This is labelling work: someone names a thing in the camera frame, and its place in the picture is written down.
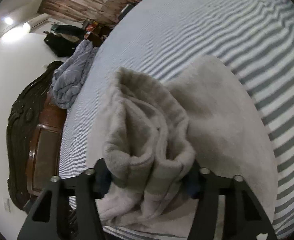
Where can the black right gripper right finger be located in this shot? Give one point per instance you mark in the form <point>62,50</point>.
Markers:
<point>227,207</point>

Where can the grey white striped bed sheet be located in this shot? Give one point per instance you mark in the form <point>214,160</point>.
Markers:
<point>254,38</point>

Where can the dark wooden headboard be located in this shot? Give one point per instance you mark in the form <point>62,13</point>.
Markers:
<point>34,135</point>

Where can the blue grey folded quilt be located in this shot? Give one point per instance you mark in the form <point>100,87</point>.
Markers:
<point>69,78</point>

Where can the grey fleece pants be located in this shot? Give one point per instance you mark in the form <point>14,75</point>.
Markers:
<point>151,133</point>

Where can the white air conditioner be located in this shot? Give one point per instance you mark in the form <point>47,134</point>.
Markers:
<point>35,22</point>

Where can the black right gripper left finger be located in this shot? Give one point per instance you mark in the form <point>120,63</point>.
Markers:
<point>66,208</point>

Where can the black hanging bag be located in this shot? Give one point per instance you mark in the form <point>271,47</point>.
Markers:
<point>63,39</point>

